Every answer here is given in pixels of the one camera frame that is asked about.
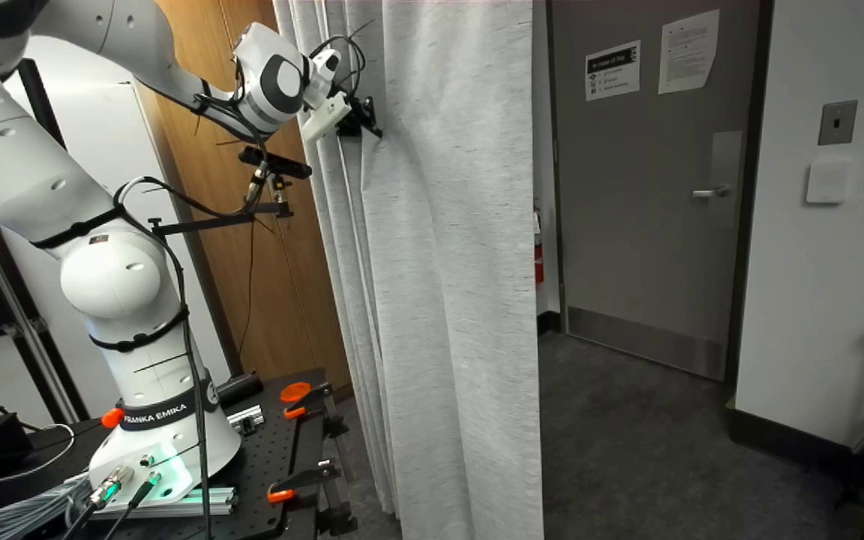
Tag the grey wall plate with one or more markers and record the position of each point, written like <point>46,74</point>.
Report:
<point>837,120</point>

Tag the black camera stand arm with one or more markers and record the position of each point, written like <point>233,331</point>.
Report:
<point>223,221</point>

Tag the silver frame post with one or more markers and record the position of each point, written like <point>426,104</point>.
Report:
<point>22,331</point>

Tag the grey door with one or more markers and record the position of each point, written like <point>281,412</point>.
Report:
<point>644,250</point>

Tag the red fire extinguisher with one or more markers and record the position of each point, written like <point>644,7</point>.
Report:
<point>539,255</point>

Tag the white wall box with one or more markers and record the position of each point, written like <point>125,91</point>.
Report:
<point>830,182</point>

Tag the black cylinder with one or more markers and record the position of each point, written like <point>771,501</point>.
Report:
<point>238,389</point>

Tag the orange knob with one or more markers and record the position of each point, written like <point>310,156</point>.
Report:
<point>113,417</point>

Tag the white paper sheet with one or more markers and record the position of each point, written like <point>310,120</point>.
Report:
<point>690,53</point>

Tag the paper sign black header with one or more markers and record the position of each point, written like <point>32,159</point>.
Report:
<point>612,74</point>

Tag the green-tipped connector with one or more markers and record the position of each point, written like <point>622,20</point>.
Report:
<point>144,490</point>
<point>107,490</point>

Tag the black slanted bar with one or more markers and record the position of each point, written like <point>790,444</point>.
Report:
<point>38,95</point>

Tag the black bar camera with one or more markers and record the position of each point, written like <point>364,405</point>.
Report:
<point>272,159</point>

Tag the brown wooden door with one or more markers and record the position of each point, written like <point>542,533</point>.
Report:
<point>272,302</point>

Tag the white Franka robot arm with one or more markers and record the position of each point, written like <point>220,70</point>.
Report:
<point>12,130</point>

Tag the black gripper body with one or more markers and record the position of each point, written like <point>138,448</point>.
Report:
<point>348,118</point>

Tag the grey fabric curtain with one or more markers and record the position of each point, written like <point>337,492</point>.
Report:
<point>452,302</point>

